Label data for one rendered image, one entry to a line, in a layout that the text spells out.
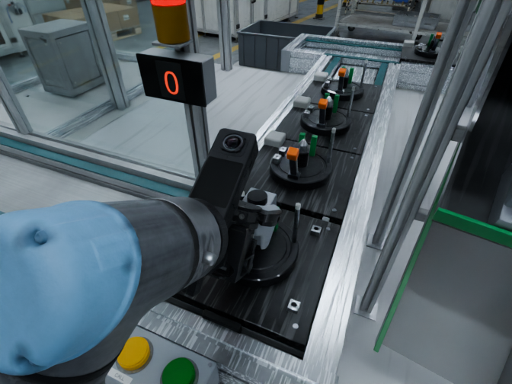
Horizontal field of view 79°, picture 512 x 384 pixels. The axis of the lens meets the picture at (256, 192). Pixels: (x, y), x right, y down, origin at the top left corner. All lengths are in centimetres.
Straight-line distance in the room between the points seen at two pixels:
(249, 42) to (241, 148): 213
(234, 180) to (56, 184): 65
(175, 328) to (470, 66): 47
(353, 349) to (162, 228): 46
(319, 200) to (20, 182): 72
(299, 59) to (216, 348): 137
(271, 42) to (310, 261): 199
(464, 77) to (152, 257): 32
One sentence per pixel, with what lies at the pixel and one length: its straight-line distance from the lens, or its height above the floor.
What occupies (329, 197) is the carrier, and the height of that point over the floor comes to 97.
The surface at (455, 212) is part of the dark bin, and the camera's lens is 31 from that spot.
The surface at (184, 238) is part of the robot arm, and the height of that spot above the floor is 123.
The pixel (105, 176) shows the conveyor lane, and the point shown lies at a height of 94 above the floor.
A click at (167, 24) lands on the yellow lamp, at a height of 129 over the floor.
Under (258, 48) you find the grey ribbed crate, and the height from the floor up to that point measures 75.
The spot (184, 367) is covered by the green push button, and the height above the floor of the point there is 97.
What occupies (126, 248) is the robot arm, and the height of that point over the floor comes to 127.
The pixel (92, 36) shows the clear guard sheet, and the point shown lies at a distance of 72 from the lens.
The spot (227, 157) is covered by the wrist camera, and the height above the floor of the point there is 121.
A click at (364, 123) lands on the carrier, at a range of 96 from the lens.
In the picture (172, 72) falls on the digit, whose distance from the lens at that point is 54.
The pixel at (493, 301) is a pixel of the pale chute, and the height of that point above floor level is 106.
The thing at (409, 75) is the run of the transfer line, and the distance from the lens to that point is 156.
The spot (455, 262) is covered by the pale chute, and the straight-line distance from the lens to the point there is 46.
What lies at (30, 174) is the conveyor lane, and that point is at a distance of 98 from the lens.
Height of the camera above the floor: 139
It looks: 40 degrees down
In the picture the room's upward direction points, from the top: straight up
